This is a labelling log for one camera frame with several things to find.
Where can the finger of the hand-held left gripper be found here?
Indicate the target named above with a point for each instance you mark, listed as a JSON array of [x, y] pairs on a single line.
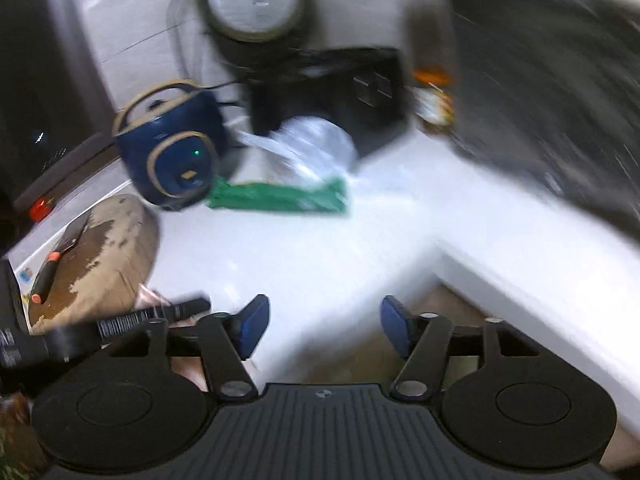
[[150, 314]]

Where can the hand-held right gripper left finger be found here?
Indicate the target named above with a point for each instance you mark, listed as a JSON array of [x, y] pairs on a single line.
[[252, 325]]

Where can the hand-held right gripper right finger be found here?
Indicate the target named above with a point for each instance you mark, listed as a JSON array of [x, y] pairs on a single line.
[[395, 327]]

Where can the round wooden cutting board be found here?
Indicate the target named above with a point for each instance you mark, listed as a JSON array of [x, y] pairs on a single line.
[[105, 260]]

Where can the striped pink cloth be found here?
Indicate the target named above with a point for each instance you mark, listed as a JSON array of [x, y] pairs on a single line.
[[185, 375]]

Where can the green packet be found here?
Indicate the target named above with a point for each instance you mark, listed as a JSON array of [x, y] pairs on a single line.
[[275, 197]]

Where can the red chili pepper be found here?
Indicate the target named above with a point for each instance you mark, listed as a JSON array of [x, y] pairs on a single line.
[[41, 210]]

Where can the blue rice cooker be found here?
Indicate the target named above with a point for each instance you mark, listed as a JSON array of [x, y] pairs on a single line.
[[170, 150]]

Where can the clear plastic bag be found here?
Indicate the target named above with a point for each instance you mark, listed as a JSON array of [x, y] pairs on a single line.
[[310, 145]]

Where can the brown glass jar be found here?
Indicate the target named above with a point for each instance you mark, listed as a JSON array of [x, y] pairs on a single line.
[[434, 105]]

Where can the black rice cooker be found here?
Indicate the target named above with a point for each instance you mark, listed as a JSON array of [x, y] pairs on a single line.
[[310, 90]]

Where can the black microwave oven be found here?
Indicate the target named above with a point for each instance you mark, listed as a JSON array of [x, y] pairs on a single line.
[[540, 95]]

